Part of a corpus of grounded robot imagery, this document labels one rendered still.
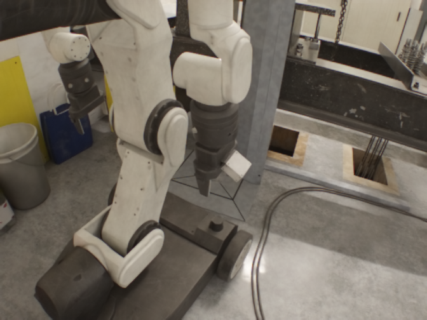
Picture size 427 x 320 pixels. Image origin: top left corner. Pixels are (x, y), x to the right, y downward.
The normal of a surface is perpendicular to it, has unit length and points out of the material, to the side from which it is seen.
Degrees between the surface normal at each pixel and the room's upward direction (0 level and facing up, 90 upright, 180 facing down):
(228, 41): 52
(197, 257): 0
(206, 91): 101
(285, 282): 0
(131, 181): 60
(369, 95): 90
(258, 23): 90
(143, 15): 90
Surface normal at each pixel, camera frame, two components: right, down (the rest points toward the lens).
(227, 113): 0.33, -0.06
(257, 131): -0.16, 0.58
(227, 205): 0.00, -0.70
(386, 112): -0.37, 0.53
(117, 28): -0.24, -0.38
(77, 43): 0.85, 0.36
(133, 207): -0.40, 0.01
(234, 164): 0.40, -0.42
